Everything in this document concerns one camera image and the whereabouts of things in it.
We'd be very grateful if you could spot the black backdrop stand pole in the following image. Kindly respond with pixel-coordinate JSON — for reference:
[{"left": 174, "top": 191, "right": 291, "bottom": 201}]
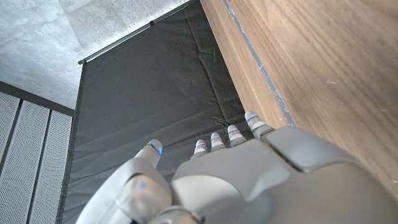
[{"left": 76, "top": 0, "right": 200, "bottom": 65}]

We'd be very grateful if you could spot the black backdrop curtain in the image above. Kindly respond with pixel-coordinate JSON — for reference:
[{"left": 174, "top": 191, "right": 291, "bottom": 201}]
[{"left": 55, "top": 0, "right": 254, "bottom": 224}]

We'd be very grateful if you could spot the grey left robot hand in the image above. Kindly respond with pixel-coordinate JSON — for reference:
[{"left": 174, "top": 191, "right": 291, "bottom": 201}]
[{"left": 74, "top": 110, "right": 398, "bottom": 224}]

